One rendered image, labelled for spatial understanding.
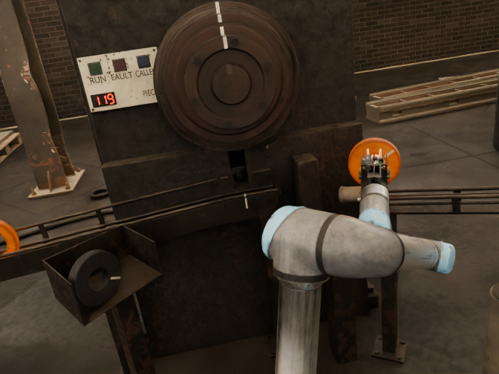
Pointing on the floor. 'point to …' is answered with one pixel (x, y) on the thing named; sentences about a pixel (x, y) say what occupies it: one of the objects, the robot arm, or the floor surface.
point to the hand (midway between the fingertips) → (373, 156)
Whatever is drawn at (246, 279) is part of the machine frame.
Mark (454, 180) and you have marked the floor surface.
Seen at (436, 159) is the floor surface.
